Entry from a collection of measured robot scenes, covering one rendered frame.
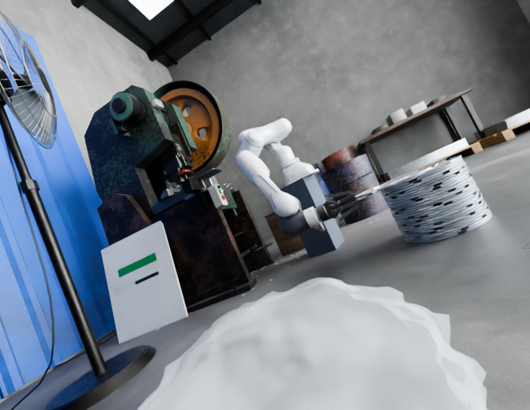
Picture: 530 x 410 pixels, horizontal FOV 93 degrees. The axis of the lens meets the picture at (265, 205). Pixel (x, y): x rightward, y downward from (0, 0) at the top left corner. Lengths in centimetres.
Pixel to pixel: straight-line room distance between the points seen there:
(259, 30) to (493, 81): 414
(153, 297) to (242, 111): 439
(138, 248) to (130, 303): 34
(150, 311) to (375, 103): 466
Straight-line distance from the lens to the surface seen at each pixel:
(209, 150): 221
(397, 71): 542
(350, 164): 213
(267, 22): 605
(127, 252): 186
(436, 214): 102
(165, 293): 167
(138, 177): 190
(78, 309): 128
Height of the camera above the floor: 30
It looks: 4 degrees up
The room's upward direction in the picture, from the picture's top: 24 degrees counter-clockwise
